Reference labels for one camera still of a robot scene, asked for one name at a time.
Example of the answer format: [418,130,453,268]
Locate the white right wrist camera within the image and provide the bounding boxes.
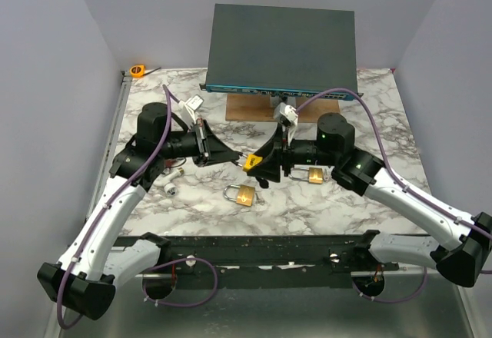
[273,102,299,145]

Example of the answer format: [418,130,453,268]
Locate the wooden board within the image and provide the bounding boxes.
[225,94,341,123]

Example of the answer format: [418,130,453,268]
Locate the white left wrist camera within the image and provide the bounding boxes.
[178,94,204,127]

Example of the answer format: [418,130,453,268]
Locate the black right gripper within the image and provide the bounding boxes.
[247,123,337,183]

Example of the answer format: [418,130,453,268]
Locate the brass long-shackle padlock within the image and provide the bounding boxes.
[288,167,329,184]

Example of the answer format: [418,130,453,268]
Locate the grey network switch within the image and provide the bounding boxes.
[200,4,357,101]

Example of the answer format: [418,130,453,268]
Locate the yellow tape measure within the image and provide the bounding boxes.
[129,65,161,79]

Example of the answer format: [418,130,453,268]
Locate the brown plastic tap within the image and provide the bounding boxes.
[164,159,181,171]

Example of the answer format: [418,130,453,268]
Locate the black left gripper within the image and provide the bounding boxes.
[160,118,241,168]

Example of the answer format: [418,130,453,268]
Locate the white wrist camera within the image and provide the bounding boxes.
[178,94,204,127]
[273,102,299,145]

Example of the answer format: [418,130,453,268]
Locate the small brass padlock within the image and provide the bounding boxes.
[223,184,256,207]

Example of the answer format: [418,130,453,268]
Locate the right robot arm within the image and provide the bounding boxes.
[243,113,491,287]

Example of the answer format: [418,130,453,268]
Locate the yellow padlock black shackle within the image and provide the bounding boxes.
[237,154,263,173]

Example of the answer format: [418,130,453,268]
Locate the silver keys of small padlock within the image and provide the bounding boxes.
[254,193,265,204]

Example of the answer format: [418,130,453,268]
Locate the black mounting rail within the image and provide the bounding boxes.
[95,234,443,289]

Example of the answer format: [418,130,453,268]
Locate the white plastic tap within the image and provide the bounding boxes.
[155,167,185,197]

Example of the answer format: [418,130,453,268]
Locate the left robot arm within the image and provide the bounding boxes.
[37,102,241,329]

